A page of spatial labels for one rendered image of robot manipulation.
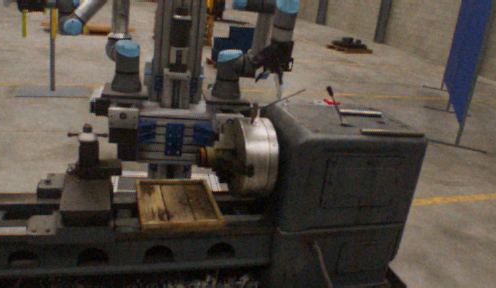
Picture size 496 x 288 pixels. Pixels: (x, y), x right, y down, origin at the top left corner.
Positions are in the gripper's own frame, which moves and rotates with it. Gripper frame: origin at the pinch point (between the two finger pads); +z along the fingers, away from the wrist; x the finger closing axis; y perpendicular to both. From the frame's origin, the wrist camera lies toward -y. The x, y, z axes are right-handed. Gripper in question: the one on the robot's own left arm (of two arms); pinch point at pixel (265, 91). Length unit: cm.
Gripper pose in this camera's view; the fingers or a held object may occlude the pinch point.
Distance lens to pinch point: 171.1
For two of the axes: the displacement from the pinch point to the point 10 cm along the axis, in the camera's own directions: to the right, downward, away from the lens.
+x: -5.9, -4.9, 6.5
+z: -1.7, 8.5, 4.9
